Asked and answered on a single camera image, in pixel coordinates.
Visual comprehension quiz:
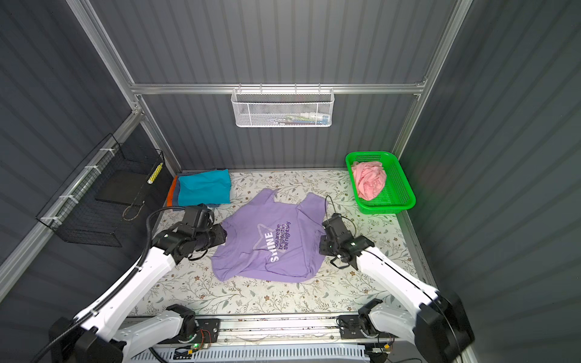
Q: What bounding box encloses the green plastic basket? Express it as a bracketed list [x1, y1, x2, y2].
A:
[345, 151, 416, 215]

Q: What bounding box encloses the purple t-shirt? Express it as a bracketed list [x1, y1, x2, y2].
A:
[211, 188, 326, 283]

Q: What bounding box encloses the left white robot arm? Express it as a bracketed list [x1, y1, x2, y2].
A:
[32, 204, 227, 362]

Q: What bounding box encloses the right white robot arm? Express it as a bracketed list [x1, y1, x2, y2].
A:
[319, 213, 475, 362]

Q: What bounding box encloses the folded orange t-shirt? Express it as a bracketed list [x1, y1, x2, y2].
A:
[165, 175, 178, 207]

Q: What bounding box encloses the folded blue t-shirt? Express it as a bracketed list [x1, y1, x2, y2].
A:
[173, 177, 219, 208]

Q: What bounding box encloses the folded teal t-shirt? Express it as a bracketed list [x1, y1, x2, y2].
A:
[177, 169, 231, 207]

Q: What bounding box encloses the pink t-shirt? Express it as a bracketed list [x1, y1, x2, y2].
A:
[351, 161, 387, 201]

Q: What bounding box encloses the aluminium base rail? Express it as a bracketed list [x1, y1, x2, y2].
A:
[90, 312, 464, 348]

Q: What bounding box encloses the black wire basket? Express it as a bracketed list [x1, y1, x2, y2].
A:
[36, 136, 171, 247]

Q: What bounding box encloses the white wire mesh basket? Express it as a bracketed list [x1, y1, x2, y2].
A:
[231, 87, 335, 128]

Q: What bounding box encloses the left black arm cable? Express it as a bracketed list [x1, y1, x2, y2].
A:
[26, 206, 192, 363]

